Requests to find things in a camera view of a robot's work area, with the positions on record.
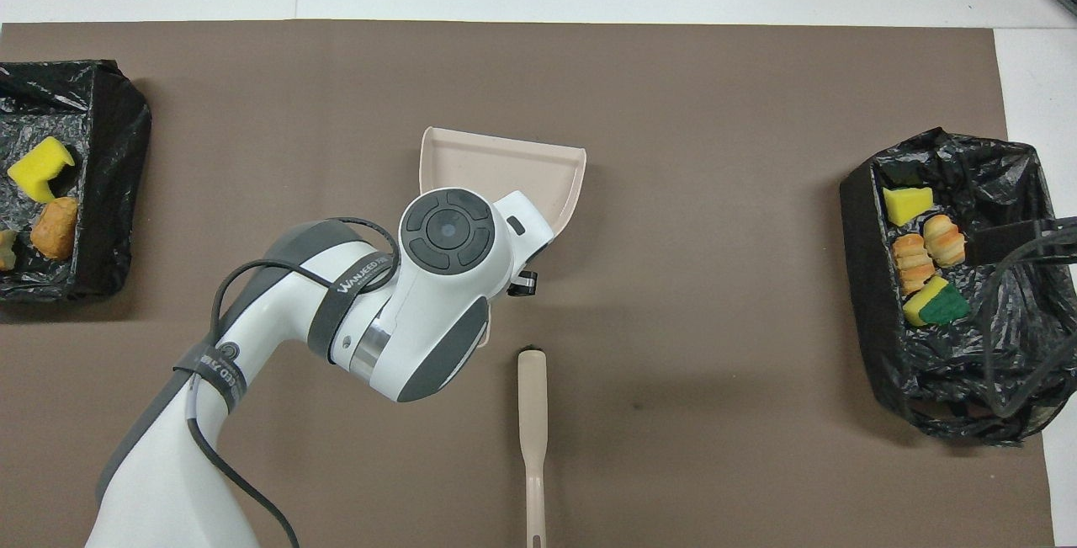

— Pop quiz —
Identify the beige hand brush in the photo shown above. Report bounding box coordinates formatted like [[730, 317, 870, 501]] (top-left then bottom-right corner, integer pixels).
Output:
[[517, 348, 549, 548]]

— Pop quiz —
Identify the orange striped croissant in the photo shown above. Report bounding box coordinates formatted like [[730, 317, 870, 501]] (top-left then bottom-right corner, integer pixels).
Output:
[[923, 214, 977, 268]]

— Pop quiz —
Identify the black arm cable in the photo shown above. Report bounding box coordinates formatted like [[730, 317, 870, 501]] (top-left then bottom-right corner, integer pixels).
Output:
[[980, 228, 1077, 419], [187, 216, 401, 548]]

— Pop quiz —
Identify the notched yellow sponge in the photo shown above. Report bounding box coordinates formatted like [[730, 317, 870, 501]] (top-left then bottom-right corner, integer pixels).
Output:
[[7, 136, 76, 201]]

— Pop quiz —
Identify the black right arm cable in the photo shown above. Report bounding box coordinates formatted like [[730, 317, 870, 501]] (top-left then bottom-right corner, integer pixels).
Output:
[[980, 228, 1077, 419]]

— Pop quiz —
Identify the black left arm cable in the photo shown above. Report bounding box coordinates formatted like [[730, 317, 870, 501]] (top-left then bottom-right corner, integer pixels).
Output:
[[187, 216, 401, 548]]

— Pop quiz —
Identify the torn croissant chunk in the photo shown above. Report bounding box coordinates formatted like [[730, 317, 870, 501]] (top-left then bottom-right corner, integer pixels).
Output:
[[892, 234, 936, 295]]

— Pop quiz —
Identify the beige plastic dustpan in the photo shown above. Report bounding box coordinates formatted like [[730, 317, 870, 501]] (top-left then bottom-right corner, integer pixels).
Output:
[[418, 126, 588, 349]]

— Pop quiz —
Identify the peanut-shaped brown bread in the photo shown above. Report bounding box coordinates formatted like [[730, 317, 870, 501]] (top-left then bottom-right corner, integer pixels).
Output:
[[30, 197, 79, 261]]

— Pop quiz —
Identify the brown table mat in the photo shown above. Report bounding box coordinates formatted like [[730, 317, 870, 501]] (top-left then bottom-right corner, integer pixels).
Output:
[[0, 20, 1054, 548]]

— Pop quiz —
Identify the yellow sponge wedge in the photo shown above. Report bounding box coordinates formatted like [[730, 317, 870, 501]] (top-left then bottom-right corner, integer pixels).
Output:
[[883, 186, 935, 227]]

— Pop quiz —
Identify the green and yellow sponge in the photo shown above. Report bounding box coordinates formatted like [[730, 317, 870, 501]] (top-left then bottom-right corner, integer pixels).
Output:
[[902, 276, 971, 327]]

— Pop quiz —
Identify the black bag-lined bin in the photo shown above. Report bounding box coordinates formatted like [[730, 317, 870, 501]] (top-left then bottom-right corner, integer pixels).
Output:
[[840, 127, 1077, 446], [0, 60, 154, 303]]

